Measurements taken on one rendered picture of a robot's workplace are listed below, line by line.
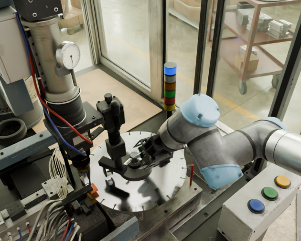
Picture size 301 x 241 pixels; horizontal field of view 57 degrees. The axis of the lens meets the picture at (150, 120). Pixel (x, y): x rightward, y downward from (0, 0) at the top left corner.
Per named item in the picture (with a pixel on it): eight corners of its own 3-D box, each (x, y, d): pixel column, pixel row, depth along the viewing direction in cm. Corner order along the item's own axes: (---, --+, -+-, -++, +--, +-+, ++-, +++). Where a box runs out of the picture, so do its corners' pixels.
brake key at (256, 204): (253, 200, 86) (255, 196, 85) (264, 209, 84) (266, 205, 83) (245, 207, 85) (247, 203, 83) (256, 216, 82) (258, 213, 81)
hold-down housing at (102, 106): (122, 145, 80) (114, 86, 67) (129, 156, 76) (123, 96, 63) (104, 153, 78) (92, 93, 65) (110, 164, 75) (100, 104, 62)
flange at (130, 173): (124, 150, 95) (123, 145, 94) (156, 156, 93) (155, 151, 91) (112, 175, 87) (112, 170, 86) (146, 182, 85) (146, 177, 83)
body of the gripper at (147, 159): (131, 147, 78) (148, 128, 68) (156, 138, 82) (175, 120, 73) (143, 172, 75) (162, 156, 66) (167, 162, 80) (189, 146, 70)
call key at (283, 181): (279, 177, 93) (281, 173, 92) (290, 184, 90) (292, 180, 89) (272, 183, 91) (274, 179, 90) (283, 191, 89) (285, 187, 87)
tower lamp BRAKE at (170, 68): (170, 68, 102) (170, 60, 100) (178, 72, 99) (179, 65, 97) (161, 71, 100) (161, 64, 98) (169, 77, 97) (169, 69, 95)
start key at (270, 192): (267, 188, 90) (268, 184, 88) (278, 196, 87) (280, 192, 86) (259, 195, 88) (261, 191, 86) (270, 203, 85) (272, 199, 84)
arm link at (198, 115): (203, 130, 54) (183, 93, 56) (176, 151, 63) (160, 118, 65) (230, 121, 58) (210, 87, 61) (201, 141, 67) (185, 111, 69)
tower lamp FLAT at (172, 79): (170, 75, 104) (170, 68, 102) (178, 80, 101) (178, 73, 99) (161, 79, 102) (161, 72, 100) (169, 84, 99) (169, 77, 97)
